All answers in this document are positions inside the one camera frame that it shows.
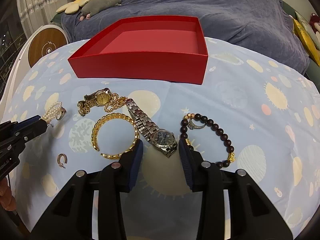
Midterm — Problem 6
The white pearl bracelet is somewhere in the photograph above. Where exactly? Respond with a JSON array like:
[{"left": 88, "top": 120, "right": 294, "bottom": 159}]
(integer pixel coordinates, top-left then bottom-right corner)
[{"left": 39, "top": 101, "right": 63, "bottom": 128}]

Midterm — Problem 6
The gold ring with top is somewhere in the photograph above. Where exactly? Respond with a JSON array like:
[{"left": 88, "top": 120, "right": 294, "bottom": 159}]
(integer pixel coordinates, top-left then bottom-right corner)
[{"left": 56, "top": 106, "right": 67, "bottom": 121}]

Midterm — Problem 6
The dark wooden bead bracelet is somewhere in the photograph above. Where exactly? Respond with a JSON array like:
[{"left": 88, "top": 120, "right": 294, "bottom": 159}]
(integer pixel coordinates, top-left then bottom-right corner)
[{"left": 179, "top": 113, "right": 236, "bottom": 169}]

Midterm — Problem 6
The silver wrist watch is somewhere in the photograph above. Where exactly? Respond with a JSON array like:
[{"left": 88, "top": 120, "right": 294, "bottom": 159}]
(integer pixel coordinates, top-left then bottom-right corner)
[{"left": 126, "top": 99, "right": 177, "bottom": 158}]

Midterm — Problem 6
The gold cuff bangle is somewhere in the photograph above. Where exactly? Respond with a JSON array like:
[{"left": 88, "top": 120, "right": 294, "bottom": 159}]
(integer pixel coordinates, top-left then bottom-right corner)
[{"left": 91, "top": 113, "right": 139, "bottom": 160}]

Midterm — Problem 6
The gold wrist watch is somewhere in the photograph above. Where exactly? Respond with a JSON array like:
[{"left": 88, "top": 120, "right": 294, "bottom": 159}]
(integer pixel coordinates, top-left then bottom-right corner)
[{"left": 77, "top": 88, "right": 112, "bottom": 116}]

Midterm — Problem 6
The left hand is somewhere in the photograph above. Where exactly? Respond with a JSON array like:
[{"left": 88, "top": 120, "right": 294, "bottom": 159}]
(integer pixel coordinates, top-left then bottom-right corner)
[{"left": 0, "top": 178, "right": 16, "bottom": 211}]

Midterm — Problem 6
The round wooden white device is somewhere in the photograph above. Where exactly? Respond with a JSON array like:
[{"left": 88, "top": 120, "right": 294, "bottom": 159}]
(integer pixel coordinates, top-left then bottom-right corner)
[{"left": 1, "top": 24, "right": 68, "bottom": 115}]

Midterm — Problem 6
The blue planet print cloth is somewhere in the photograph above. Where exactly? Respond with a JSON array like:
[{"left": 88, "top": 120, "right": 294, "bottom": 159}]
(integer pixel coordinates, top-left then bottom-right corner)
[{"left": 2, "top": 38, "right": 319, "bottom": 239}]

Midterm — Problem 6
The red open box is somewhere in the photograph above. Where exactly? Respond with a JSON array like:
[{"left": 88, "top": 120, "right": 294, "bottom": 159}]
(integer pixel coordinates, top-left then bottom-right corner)
[{"left": 68, "top": 15, "right": 208, "bottom": 85}]

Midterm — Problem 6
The white lace curtain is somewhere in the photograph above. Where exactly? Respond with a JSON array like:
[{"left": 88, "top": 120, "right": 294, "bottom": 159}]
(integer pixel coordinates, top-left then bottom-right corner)
[{"left": 16, "top": 0, "right": 71, "bottom": 38}]

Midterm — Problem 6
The cream flower cushion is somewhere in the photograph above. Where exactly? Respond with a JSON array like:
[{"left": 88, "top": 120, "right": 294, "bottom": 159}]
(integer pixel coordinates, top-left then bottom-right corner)
[{"left": 56, "top": 0, "right": 91, "bottom": 14}]

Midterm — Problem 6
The grey plush toy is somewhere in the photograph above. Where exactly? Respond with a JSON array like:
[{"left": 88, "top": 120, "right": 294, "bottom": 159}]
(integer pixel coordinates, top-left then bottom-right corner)
[{"left": 79, "top": 0, "right": 121, "bottom": 21}]

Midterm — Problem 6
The blue grey bed blanket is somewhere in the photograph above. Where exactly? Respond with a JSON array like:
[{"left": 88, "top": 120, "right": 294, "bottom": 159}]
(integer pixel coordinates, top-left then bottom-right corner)
[{"left": 61, "top": 0, "right": 309, "bottom": 74}]

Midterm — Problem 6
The gold yellow pillow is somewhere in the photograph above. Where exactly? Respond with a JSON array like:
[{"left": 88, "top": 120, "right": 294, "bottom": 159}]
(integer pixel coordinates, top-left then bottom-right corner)
[{"left": 292, "top": 18, "right": 319, "bottom": 66}]

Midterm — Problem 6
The grey green pillow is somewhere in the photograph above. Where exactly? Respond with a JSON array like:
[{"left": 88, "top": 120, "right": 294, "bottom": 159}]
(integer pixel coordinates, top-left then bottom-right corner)
[{"left": 295, "top": 11, "right": 315, "bottom": 36}]

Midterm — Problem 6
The red monkey plush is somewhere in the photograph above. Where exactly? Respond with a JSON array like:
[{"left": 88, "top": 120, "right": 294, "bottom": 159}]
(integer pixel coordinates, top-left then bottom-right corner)
[{"left": 310, "top": 13, "right": 320, "bottom": 33}]

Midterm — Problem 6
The silver diamond ring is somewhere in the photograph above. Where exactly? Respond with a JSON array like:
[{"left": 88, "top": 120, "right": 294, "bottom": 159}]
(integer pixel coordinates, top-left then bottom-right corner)
[{"left": 188, "top": 119, "right": 207, "bottom": 131}]

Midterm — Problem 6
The open spiral ring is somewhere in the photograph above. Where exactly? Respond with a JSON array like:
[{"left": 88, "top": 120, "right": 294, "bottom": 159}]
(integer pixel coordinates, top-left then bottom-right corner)
[{"left": 56, "top": 153, "right": 69, "bottom": 169}]

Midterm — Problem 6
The gold chain necklace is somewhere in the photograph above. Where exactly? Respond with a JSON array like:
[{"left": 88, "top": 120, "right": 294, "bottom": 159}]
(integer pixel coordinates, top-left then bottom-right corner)
[{"left": 103, "top": 93, "right": 130, "bottom": 113}]

